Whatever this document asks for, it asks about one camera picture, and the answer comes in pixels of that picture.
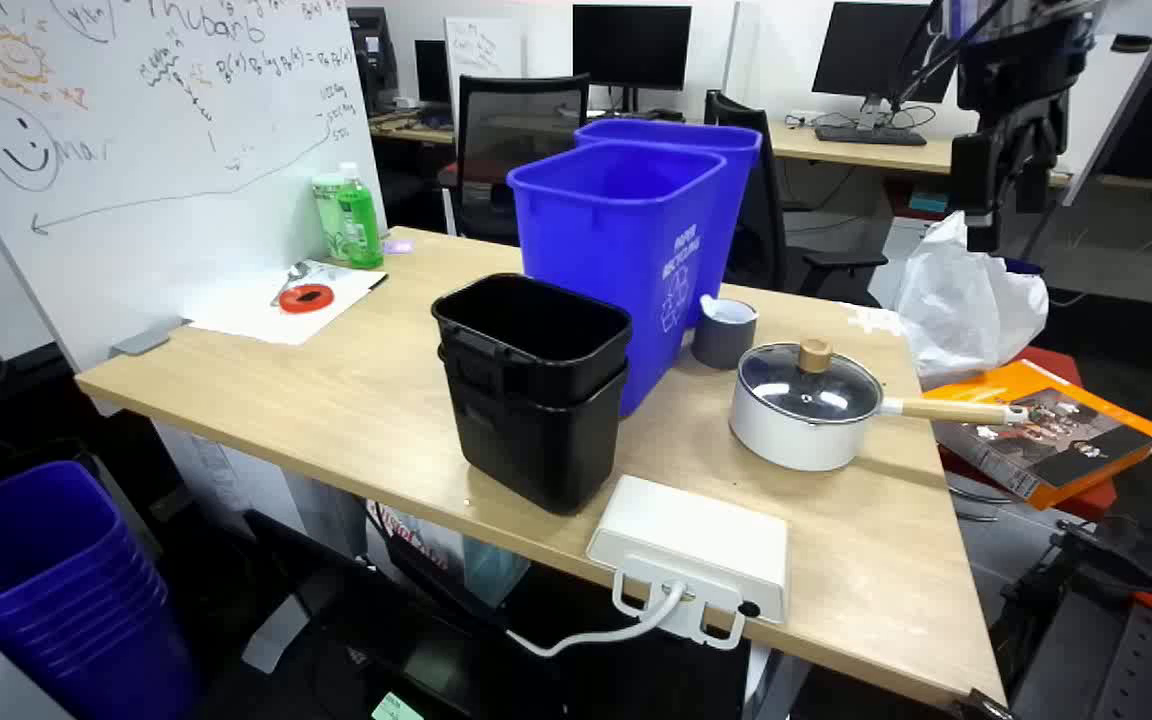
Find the black monitor centre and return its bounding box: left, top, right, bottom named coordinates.
left=573, top=2, right=690, bottom=113

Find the white power box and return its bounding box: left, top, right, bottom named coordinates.
left=584, top=476, right=788, bottom=624

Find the grey cup with white lid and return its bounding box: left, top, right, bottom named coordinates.
left=690, top=297, right=756, bottom=367

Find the white paper sheet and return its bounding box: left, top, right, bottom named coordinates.
left=183, top=261, right=383, bottom=344

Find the wooden side desk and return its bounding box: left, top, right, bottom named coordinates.
left=770, top=125, right=1152, bottom=192

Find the black mesh office chair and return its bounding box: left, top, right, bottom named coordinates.
left=441, top=77, right=586, bottom=244

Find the black monitor right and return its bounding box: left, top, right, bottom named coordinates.
left=812, top=0, right=952, bottom=100

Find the white plastic bag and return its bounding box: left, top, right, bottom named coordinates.
left=869, top=211, right=1047, bottom=383

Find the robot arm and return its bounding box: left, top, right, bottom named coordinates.
left=886, top=0, right=1097, bottom=250

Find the blue recycling bin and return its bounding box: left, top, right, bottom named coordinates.
left=507, top=144, right=722, bottom=417
left=574, top=121, right=758, bottom=297

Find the black keyboard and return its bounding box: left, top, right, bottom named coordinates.
left=814, top=125, right=926, bottom=148

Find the black landfill bin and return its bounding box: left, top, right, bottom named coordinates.
left=433, top=272, right=631, bottom=517

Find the large whiteboard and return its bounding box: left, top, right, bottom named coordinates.
left=0, top=0, right=377, bottom=367

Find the white saucepan with glass lid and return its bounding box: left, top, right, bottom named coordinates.
left=728, top=340, right=1026, bottom=472

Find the orange book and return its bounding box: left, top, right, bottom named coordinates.
left=926, top=359, right=1152, bottom=508

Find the stack of blue bins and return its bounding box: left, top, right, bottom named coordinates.
left=0, top=459, right=200, bottom=720

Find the orange tape roll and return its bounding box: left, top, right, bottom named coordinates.
left=277, top=283, right=334, bottom=314

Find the black monitor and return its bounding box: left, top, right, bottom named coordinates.
left=812, top=0, right=952, bottom=100
left=573, top=2, right=690, bottom=113

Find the white cable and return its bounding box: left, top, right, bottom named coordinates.
left=503, top=569, right=752, bottom=664

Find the green soap bottle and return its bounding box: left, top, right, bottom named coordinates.
left=313, top=168, right=383, bottom=269

